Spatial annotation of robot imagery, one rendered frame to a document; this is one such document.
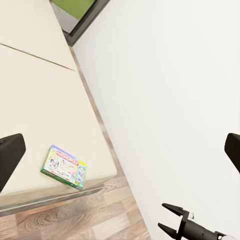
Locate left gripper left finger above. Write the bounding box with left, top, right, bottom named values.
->
left=0, top=133, right=26, bottom=193

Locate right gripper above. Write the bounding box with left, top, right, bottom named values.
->
left=157, top=203, right=206, bottom=240

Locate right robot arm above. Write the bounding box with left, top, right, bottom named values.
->
left=157, top=203, right=237, bottom=240

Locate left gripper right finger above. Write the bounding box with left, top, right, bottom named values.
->
left=224, top=132, right=240, bottom=172

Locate board game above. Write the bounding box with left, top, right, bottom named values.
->
left=40, top=144, right=87, bottom=191

